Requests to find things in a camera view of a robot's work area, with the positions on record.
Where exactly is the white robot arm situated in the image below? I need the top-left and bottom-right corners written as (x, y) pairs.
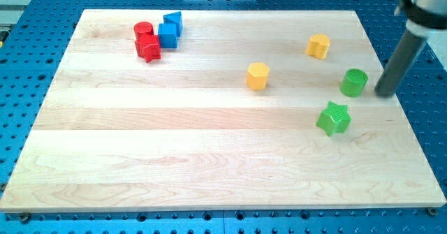
top-left (394, 0), bottom-right (446, 37)

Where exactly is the red star block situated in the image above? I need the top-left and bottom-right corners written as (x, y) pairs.
top-left (135, 34), bottom-right (161, 62)

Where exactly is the green star block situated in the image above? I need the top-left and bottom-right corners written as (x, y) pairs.
top-left (316, 101), bottom-right (351, 136)

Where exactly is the light wooden board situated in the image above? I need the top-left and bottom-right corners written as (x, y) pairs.
top-left (1, 9), bottom-right (446, 213)

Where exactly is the yellow hexagon block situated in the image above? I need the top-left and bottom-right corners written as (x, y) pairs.
top-left (246, 62), bottom-right (270, 90)

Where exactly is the blue cube block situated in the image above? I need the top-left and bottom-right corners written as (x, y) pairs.
top-left (158, 23), bottom-right (177, 49)

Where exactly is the blue triangle block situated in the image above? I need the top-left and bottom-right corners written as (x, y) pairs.
top-left (163, 11), bottom-right (183, 37)

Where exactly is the red cylinder block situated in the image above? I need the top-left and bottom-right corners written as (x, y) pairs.
top-left (133, 22), bottom-right (154, 40)

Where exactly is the yellow heart block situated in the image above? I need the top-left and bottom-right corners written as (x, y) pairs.
top-left (305, 34), bottom-right (330, 59)

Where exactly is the green cylinder block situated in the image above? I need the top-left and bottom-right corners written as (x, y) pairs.
top-left (339, 68), bottom-right (368, 97)

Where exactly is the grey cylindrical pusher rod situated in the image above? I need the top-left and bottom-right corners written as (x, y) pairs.
top-left (374, 29), bottom-right (427, 98)

